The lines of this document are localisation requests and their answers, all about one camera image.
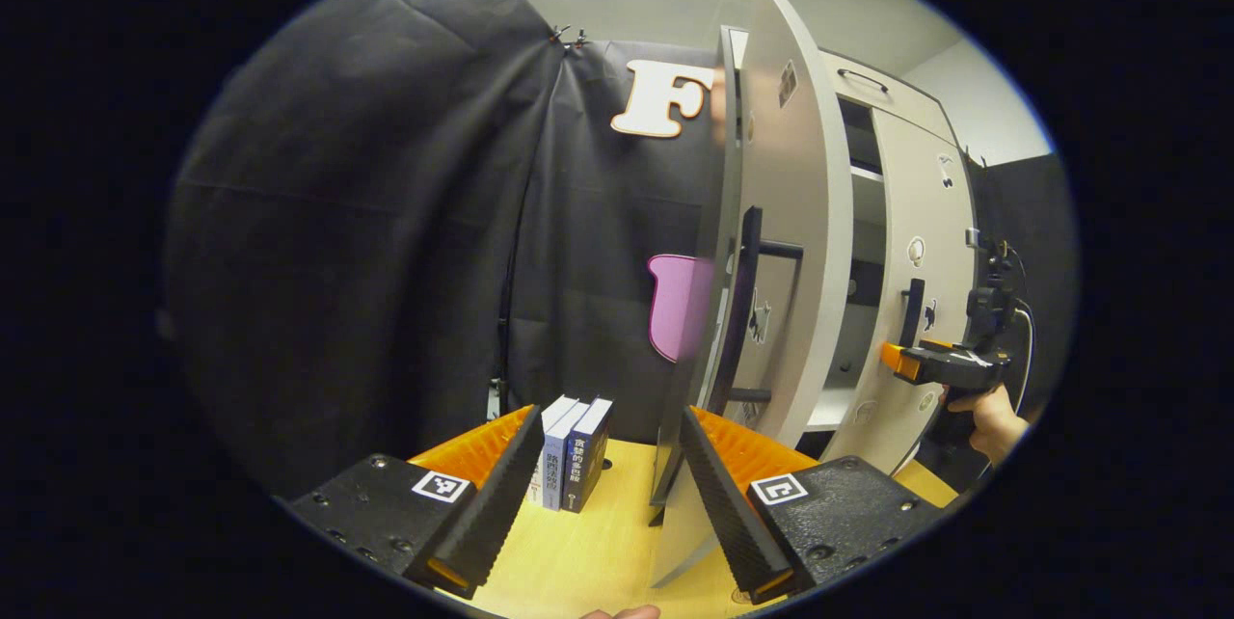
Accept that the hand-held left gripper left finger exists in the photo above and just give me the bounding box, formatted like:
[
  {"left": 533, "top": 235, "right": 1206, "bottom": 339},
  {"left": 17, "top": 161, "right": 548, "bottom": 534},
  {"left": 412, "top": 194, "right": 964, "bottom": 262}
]
[{"left": 289, "top": 404, "right": 546, "bottom": 599}]

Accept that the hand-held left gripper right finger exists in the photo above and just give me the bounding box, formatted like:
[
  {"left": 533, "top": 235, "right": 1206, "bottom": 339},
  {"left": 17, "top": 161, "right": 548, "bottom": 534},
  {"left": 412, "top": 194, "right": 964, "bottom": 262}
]
[{"left": 680, "top": 405, "right": 960, "bottom": 604}]

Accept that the white cabinet door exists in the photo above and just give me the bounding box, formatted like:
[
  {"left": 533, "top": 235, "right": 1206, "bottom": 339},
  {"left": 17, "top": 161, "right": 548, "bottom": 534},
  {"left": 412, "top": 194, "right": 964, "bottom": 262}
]
[
  {"left": 651, "top": 0, "right": 854, "bottom": 591},
  {"left": 819, "top": 108, "right": 979, "bottom": 475}
]

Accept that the white cabinet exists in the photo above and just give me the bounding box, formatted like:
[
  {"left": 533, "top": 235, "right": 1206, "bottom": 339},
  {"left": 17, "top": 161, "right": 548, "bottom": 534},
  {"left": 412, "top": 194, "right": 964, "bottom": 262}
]
[{"left": 723, "top": 26, "right": 965, "bottom": 437}]

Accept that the white cabinet drawer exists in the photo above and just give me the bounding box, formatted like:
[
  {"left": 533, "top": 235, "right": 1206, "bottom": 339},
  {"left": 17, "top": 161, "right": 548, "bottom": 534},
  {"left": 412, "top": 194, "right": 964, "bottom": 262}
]
[{"left": 819, "top": 50, "right": 955, "bottom": 143}]

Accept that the dark blue book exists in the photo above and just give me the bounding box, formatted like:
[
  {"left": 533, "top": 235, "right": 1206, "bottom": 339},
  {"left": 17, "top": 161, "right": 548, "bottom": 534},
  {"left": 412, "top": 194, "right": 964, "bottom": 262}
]
[{"left": 562, "top": 397, "right": 615, "bottom": 514}]

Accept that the white book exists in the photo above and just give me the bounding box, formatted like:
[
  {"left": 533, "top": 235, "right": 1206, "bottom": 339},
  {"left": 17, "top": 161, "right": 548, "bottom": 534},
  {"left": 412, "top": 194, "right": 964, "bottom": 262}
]
[{"left": 528, "top": 395, "right": 579, "bottom": 507}]

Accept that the black backdrop cloth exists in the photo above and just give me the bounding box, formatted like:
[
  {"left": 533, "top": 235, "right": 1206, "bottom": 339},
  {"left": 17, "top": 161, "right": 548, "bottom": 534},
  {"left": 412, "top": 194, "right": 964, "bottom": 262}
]
[{"left": 162, "top": 0, "right": 1079, "bottom": 504}]

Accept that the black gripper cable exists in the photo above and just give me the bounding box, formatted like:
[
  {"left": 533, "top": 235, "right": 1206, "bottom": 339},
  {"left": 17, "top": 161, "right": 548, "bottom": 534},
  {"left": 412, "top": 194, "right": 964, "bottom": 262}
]
[{"left": 1003, "top": 248, "right": 1035, "bottom": 413}]

